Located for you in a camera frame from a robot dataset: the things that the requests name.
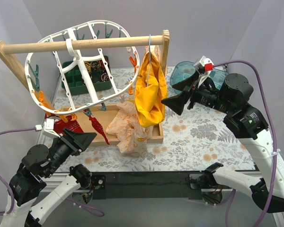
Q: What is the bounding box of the red christmas sock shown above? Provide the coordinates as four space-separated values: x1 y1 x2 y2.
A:
83 108 110 145
44 114 83 135

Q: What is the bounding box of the white clip sock hanger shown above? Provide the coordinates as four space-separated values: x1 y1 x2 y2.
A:
18 20 141 115

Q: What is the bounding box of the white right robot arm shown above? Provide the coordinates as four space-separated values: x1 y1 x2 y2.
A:
162 72 273 210

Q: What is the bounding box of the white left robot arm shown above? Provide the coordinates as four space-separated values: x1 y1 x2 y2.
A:
0 128 97 227

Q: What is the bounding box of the teal transparent plastic bin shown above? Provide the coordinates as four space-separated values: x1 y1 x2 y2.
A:
170 61 229 90

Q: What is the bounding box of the wooden clothes rack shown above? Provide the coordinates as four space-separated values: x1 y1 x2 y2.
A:
0 29 170 146

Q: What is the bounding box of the yellow garment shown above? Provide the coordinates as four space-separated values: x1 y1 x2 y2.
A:
134 53 168 128

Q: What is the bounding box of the white orange patterned cloth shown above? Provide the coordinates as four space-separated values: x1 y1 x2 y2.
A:
106 45 161 157

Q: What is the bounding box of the green compartment organizer box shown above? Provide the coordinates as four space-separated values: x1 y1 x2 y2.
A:
61 55 113 96

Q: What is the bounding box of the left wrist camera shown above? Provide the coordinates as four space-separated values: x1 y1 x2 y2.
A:
35 118 60 139

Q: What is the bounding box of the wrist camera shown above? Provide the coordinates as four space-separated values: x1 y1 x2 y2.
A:
194 56 213 87
35 118 60 139

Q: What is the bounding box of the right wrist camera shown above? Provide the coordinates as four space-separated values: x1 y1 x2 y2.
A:
194 56 213 87

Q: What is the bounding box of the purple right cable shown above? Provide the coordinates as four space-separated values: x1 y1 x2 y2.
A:
184 60 279 227

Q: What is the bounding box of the blue wire hanger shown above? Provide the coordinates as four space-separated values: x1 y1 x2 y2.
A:
146 34 151 87

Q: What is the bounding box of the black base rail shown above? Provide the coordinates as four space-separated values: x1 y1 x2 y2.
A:
87 171 214 201

